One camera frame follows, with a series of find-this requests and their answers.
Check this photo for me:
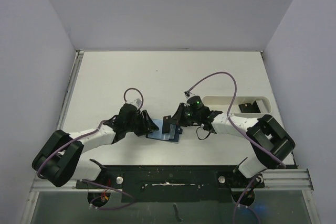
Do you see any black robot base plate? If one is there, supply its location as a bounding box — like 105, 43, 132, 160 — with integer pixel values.
76, 165, 265, 206

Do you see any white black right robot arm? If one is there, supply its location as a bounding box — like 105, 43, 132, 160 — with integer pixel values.
170, 95, 296, 187

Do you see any black leaning credit card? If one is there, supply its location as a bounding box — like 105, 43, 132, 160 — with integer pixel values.
238, 101, 260, 113

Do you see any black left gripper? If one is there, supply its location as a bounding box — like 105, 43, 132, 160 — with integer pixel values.
125, 110, 158, 136

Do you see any white plastic card tray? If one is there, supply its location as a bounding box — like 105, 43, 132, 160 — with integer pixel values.
202, 96, 272, 117

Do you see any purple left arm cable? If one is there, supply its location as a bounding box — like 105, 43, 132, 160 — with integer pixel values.
36, 88, 144, 211

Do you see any black credit card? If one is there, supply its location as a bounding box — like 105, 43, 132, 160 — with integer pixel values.
162, 115, 173, 134
238, 101, 260, 113

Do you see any blue leather card holder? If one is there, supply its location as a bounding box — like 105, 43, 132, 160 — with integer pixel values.
146, 119, 183, 143

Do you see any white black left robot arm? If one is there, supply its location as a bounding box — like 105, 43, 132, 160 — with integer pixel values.
31, 103, 159, 188

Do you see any aluminium frame rail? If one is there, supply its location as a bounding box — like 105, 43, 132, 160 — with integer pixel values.
260, 169, 314, 191

